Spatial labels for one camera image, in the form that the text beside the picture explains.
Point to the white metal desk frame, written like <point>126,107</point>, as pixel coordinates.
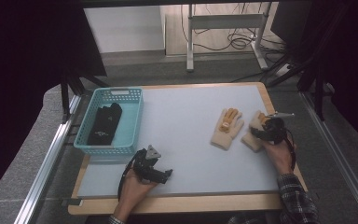
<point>227,21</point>

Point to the beige glove with orange fingers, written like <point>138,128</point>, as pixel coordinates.
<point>252,141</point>

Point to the grey table mat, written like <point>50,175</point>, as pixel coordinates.
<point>186,149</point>

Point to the beige glove with orange palm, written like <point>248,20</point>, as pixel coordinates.
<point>227,129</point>

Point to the black glove with white logo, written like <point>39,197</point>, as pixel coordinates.
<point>105,124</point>

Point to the dark curtain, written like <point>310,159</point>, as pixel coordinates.
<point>21,62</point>
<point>354,62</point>

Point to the aluminium rail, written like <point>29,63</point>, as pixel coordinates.
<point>46,161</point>
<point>338,155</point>

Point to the teal plastic basket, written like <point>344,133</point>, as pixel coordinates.
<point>130,124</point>

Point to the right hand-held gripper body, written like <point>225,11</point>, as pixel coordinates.
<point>275,129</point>

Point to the white power strip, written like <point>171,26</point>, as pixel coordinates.
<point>282,70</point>

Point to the person's left hand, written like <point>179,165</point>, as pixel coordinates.
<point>135,188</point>

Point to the black stand legs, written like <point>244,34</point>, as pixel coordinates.
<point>66,90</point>
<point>318,93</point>

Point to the person's right hand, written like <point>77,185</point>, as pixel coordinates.
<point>279,155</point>

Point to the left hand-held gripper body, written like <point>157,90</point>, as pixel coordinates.
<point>144,166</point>

